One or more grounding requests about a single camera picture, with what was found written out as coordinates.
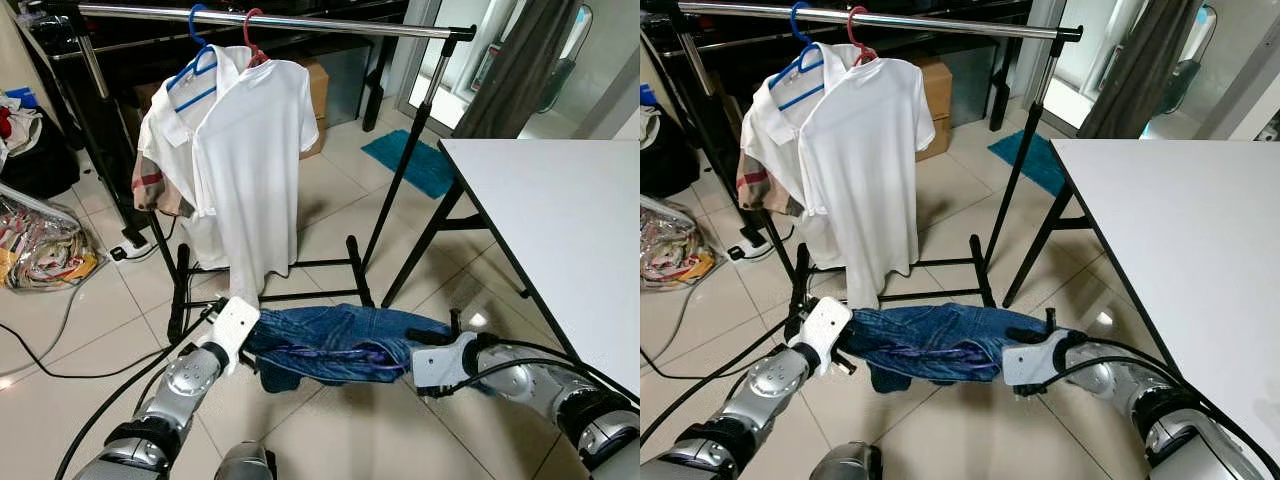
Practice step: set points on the grey robot leg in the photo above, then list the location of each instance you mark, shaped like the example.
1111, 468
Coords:
848, 462
245, 462

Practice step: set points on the white power strip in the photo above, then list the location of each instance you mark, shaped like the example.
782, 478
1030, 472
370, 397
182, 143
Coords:
755, 243
130, 248

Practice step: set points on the glass sliding door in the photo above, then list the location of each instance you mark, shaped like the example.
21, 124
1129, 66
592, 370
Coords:
1075, 70
445, 70

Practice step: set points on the clear bag of colourful cloth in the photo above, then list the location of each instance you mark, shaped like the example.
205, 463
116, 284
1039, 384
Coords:
670, 250
45, 250

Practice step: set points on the purple plastic hanger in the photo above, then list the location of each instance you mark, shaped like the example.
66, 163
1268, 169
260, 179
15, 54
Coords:
330, 352
950, 352

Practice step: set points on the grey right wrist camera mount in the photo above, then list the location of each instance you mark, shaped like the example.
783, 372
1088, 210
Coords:
1035, 360
445, 362

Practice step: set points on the teal floor mat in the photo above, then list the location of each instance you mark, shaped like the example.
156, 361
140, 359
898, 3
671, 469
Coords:
410, 165
1028, 160

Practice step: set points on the blue plastic hanger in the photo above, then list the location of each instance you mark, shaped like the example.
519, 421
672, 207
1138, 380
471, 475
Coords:
200, 48
808, 46

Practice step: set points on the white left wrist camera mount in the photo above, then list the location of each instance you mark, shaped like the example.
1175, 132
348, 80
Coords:
825, 328
235, 330

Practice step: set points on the dark grey curtain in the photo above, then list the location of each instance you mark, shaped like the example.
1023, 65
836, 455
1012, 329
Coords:
1140, 70
520, 70

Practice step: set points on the white polo plaid cuffs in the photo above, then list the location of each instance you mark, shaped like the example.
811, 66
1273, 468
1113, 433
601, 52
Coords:
778, 140
170, 140

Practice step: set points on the blue denim jeans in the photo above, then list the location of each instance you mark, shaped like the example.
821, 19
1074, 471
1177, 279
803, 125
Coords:
330, 330
930, 330

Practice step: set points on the plain white polo shirt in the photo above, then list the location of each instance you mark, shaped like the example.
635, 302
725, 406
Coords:
870, 150
255, 150

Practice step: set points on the white crumpled cloth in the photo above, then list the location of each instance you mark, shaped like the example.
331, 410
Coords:
650, 125
25, 125

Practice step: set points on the black bag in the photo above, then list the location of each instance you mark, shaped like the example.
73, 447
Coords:
45, 160
665, 160

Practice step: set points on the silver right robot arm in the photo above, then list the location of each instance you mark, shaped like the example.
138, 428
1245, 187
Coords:
1120, 380
530, 385

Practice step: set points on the silver black clothes rack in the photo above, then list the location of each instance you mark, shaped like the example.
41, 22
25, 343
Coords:
350, 25
960, 23

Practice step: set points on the white folding table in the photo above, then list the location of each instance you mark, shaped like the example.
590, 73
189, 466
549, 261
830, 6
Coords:
560, 220
1180, 230

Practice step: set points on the pink plastic hanger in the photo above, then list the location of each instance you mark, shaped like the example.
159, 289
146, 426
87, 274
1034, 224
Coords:
864, 48
255, 50

